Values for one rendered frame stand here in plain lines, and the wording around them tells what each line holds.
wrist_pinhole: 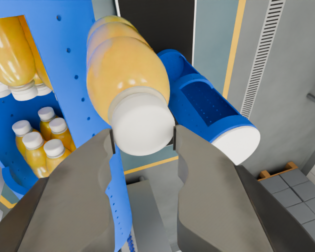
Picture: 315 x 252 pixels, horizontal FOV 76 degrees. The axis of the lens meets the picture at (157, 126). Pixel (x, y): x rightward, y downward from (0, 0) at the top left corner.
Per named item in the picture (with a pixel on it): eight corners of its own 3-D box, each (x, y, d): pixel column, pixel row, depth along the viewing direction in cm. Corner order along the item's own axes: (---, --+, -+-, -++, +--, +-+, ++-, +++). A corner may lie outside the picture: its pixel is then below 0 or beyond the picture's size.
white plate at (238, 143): (258, 156, 100) (256, 154, 101) (263, 117, 81) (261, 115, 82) (207, 179, 99) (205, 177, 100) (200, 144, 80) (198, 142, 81)
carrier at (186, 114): (187, 75, 164) (180, 42, 144) (257, 154, 101) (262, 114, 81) (154, 89, 163) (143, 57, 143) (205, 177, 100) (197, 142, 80)
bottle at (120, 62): (126, 3, 25) (177, 49, 11) (146, 55, 29) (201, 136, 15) (74, 27, 25) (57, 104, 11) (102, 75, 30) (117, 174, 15)
